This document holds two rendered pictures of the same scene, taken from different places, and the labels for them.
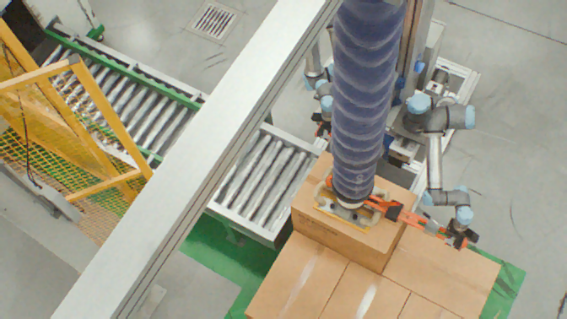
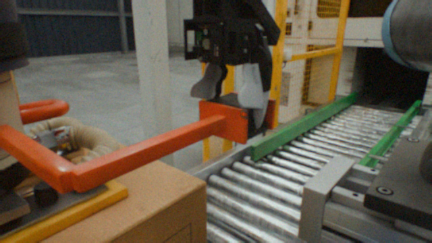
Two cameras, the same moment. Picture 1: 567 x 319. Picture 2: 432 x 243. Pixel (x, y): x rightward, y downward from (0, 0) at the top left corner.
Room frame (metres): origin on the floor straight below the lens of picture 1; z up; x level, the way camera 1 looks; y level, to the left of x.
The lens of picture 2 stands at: (1.63, -0.70, 1.21)
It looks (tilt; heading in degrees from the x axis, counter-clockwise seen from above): 19 degrees down; 92
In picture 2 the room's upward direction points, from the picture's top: straight up
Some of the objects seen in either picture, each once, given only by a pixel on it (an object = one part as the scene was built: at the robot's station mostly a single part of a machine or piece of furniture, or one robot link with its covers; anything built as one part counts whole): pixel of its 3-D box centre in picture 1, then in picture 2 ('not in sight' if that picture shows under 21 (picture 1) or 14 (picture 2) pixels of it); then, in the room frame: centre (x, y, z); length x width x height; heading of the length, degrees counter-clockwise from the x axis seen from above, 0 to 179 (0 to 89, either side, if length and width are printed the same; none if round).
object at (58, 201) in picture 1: (52, 198); not in sight; (1.25, 1.09, 1.62); 0.20 x 0.05 x 0.30; 51
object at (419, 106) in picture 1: (419, 107); not in sight; (1.63, -0.80, 1.20); 0.13 x 0.12 x 0.14; 81
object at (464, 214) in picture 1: (463, 216); not in sight; (0.91, -0.81, 1.37); 0.09 x 0.08 x 0.11; 171
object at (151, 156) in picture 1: (87, 127); (312, 115); (2.24, 1.29, 0.60); 1.60 x 0.10 x 0.09; 51
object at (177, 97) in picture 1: (132, 70); (402, 133); (2.66, 0.95, 0.60); 1.60 x 0.10 x 0.09; 51
